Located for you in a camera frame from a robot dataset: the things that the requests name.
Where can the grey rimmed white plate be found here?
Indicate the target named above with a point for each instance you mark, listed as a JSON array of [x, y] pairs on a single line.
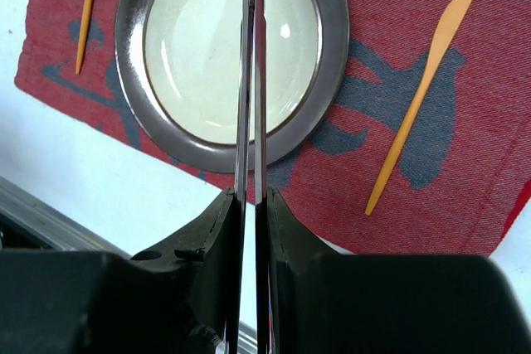
[[179, 69]]

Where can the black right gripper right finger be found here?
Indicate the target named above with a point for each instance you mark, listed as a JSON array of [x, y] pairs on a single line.
[[312, 299]]

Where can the metal tongs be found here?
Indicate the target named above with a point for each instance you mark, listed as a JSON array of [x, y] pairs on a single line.
[[251, 139]]

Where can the orange plastic fork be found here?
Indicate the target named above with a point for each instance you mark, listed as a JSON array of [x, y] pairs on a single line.
[[83, 33]]

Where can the orange plastic knife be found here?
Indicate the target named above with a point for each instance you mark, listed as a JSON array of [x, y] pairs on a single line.
[[443, 35]]

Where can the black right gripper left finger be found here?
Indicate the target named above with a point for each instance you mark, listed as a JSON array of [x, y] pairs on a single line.
[[124, 287]]

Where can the red patterned placemat cloth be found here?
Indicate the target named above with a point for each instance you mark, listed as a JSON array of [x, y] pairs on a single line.
[[464, 172]]

